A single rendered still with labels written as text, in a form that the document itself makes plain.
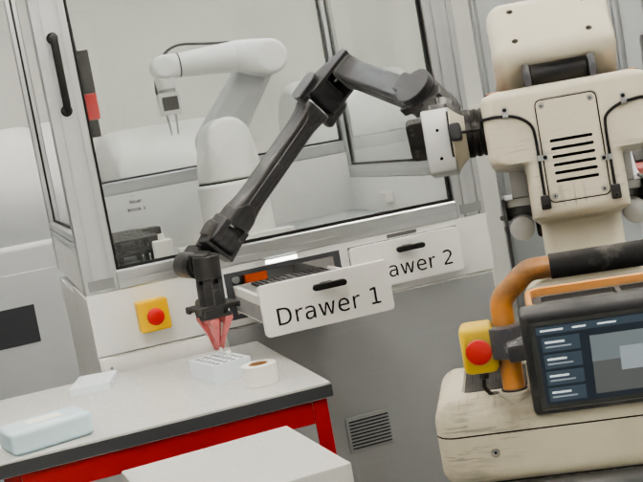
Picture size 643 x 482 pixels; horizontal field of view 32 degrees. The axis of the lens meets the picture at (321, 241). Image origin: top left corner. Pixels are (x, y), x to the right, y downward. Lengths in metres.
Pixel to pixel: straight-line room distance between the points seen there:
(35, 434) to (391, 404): 1.07
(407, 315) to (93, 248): 0.79
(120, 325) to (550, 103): 1.19
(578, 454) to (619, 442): 0.06
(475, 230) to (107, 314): 0.94
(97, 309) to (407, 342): 0.77
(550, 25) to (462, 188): 0.94
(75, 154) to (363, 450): 1.01
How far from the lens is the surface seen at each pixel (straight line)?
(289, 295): 2.33
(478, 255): 2.85
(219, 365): 2.26
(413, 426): 2.84
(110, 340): 2.61
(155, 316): 2.55
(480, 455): 1.62
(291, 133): 2.38
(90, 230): 2.59
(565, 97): 1.89
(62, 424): 2.05
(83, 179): 2.58
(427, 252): 2.77
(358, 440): 2.79
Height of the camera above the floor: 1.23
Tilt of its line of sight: 6 degrees down
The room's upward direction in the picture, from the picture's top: 10 degrees counter-clockwise
